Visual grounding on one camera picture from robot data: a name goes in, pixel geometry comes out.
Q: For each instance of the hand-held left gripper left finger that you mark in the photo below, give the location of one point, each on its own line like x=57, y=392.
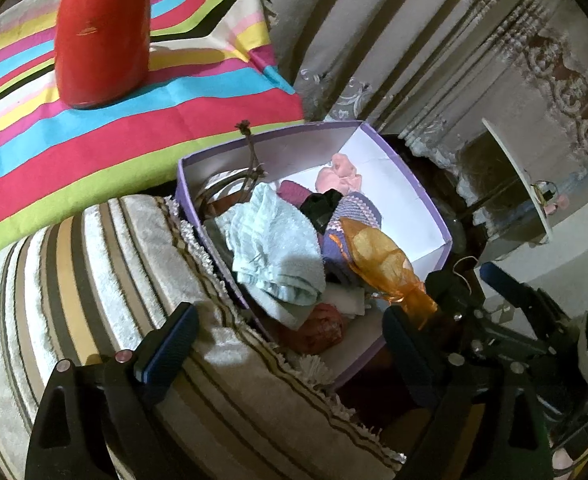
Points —
x=168, y=347

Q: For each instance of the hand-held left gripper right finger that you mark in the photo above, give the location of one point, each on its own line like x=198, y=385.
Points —
x=409, y=355

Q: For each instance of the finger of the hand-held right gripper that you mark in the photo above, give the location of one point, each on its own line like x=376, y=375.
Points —
x=499, y=275
x=449, y=290

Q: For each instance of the orange organza bag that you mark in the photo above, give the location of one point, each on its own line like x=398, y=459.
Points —
x=379, y=255

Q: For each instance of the purple cardboard box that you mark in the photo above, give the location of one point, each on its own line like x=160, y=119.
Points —
x=414, y=195

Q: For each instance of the purple knitted sock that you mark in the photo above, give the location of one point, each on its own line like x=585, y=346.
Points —
x=359, y=210

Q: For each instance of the light blue sock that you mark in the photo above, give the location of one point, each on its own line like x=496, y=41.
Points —
x=274, y=250

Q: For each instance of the black sock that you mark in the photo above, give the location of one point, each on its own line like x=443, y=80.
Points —
x=321, y=207

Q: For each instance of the pink sock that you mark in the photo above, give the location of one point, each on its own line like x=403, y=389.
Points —
x=339, y=172

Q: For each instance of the magenta cloth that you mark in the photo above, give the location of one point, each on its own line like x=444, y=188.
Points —
x=296, y=192

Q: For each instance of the white tissue paper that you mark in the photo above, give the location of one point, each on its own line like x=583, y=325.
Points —
x=349, y=302

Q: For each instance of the small pink ornament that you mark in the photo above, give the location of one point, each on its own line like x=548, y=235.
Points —
x=549, y=205

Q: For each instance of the red mesh cloth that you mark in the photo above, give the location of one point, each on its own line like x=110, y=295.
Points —
x=321, y=330

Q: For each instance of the striped beige cushion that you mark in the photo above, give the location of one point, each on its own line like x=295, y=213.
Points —
x=73, y=280

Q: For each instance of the colourful striped cloth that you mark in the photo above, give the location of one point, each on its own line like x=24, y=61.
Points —
x=98, y=160

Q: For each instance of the brown dried twig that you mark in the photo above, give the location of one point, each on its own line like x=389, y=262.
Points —
x=250, y=150

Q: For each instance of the beige embroidered curtain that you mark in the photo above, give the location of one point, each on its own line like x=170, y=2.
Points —
x=374, y=35

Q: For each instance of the red thermos flask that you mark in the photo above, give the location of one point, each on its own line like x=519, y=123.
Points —
x=98, y=50

